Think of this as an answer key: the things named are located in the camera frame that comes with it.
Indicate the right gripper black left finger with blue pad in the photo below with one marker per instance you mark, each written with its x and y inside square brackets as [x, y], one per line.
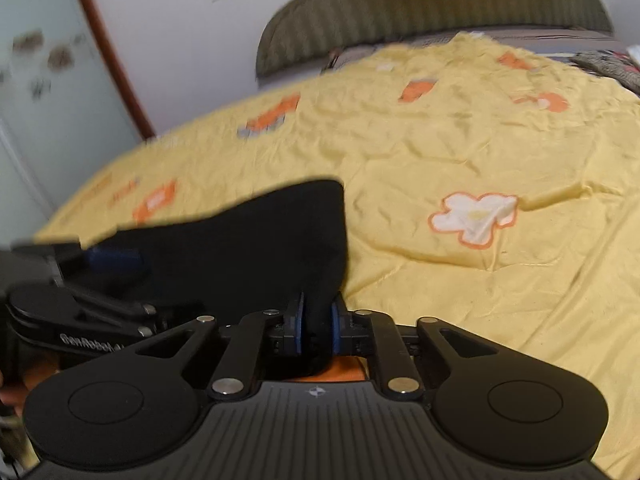
[227, 362]

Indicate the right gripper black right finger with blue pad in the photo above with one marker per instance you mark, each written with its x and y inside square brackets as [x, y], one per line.
[429, 360]

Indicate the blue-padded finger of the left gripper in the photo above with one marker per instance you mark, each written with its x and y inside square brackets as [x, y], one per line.
[114, 260]

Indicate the black pants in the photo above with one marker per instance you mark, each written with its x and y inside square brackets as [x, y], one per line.
[252, 256]

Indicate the frosted glass wardrobe door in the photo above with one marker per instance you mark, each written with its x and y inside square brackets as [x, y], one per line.
[62, 118]

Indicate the yellow floral bed sheet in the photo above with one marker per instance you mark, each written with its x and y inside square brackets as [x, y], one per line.
[485, 185]

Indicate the olive green padded headboard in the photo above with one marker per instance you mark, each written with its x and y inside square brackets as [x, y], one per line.
[305, 30]

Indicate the brown wooden door frame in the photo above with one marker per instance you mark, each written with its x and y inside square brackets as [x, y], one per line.
[115, 69]

